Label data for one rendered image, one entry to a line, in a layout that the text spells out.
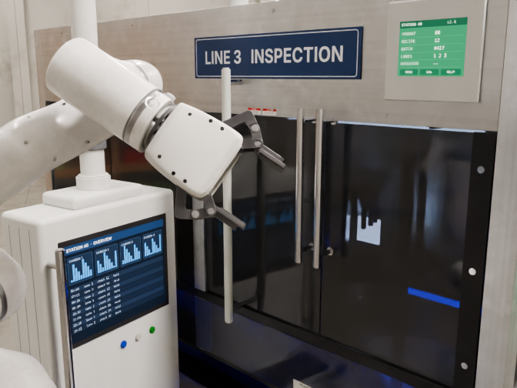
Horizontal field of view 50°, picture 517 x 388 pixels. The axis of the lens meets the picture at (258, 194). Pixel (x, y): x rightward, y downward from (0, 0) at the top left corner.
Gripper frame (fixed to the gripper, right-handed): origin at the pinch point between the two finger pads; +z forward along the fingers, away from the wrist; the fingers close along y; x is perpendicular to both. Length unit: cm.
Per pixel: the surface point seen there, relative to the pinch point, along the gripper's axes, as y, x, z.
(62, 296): 42, -73, -32
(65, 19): -178, -947, -571
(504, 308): -14, -46, 52
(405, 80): -44, -46, 9
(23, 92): -17, -956, -553
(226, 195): -4, -86, -14
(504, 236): -26, -41, 43
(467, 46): -52, -34, 15
